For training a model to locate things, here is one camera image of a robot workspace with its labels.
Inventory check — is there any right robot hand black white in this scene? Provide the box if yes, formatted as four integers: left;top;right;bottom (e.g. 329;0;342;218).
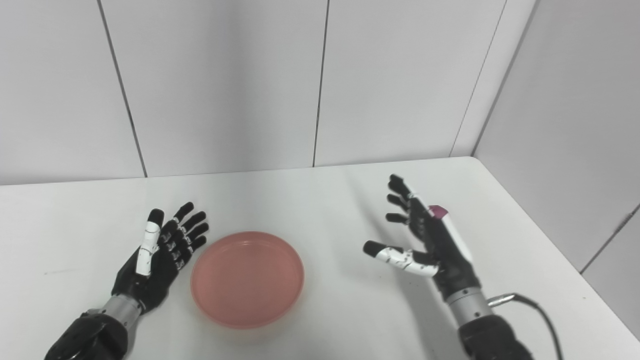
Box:
362;173;481;303

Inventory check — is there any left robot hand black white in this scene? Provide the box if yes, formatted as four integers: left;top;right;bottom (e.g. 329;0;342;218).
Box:
110;201;210;315

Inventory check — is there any pink round plate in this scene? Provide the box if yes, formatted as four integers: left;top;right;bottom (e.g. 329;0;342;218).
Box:
189;230;306;330

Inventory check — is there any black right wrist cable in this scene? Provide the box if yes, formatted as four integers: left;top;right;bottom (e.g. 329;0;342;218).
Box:
487;293;566;360

